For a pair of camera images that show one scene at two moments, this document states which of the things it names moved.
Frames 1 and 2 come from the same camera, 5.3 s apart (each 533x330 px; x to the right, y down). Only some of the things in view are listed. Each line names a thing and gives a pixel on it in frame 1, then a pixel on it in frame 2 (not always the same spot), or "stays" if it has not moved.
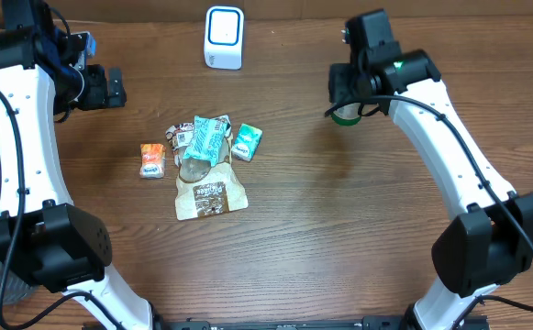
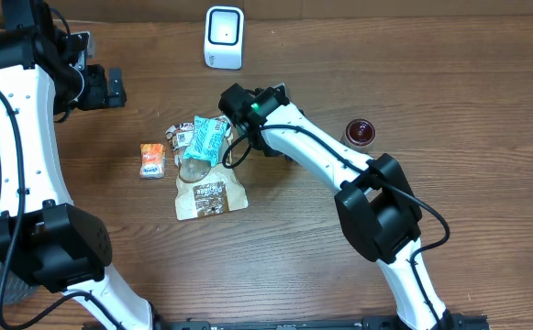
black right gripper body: x=347 y=86 -> x=272 y=153
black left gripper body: x=95 y=94 stays
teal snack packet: x=208 y=137 stays
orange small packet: x=152 y=160 stays
